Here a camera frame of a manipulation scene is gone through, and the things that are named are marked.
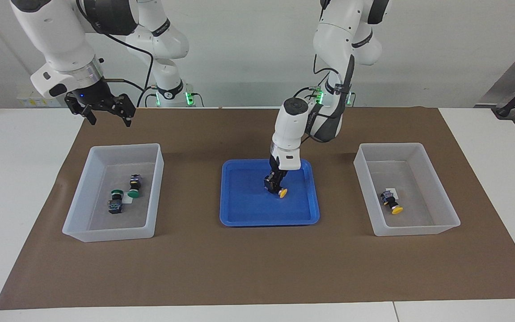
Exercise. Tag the brown paper mat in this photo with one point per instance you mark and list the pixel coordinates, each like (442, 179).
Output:
(257, 268)

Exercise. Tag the white yellow-labelled power strip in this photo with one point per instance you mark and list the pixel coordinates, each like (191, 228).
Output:
(31, 100)

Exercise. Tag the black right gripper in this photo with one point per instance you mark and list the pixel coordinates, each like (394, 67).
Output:
(96, 96)

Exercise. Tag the green push button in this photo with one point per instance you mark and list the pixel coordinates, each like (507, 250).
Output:
(115, 205)

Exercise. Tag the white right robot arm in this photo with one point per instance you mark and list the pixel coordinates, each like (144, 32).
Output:
(56, 36)

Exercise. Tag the yellow push button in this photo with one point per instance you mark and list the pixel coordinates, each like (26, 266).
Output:
(283, 193)
(390, 202)

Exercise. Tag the small white label sticker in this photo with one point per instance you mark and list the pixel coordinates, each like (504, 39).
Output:
(394, 191)
(128, 200)

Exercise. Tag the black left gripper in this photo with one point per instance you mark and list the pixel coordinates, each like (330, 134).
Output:
(277, 172)

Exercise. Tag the translucent white plastic box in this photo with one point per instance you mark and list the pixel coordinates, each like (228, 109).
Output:
(83, 201)
(436, 210)

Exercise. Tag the green button with yellow band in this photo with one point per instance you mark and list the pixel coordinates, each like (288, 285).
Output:
(135, 185)

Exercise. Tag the blue plastic tray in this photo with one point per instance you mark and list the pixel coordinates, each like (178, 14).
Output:
(248, 210)

